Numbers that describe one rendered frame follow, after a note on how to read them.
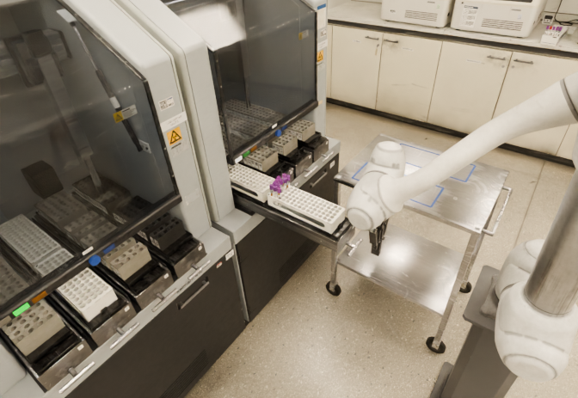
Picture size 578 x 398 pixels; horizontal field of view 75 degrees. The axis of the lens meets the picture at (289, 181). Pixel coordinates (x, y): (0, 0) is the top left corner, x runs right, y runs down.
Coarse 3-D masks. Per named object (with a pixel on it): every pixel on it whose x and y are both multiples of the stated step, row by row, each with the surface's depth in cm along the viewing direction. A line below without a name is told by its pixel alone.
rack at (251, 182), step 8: (232, 168) 162; (240, 168) 162; (248, 168) 161; (232, 176) 157; (240, 176) 158; (248, 176) 157; (256, 176) 157; (264, 176) 156; (232, 184) 159; (240, 184) 154; (248, 184) 154; (256, 184) 153; (264, 184) 152; (248, 192) 158; (256, 192) 150; (264, 192) 148; (264, 200) 151
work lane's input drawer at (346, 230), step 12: (240, 192) 156; (240, 204) 159; (252, 204) 153; (264, 204) 150; (264, 216) 152; (276, 216) 147; (288, 216) 144; (288, 228) 146; (300, 228) 141; (312, 228) 139; (348, 228) 139; (312, 240) 141; (324, 240) 136; (336, 240) 134; (348, 240) 142; (360, 240) 140; (336, 252) 136; (348, 252) 136
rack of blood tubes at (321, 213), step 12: (288, 192) 147; (300, 192) 147; (288, 204) 142; (300, 204) 142; (312, 204) 141; (324, 204) 141; (300, 216) 144; (312, 216) 136; (324, 216) 135; (336, 216) 135; (324, 228) 135
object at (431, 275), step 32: (352, 160) 171; (416, 160) 169; (448, 192) 150; (480, 192) 149; (512, 192) 155; (448, 224) 138; (480, 224) 135; (352, 256) 196; (384, 256) 195; (416, 256) 194; (448, 256) 193; (416, 288) 178; (448, 288) 178
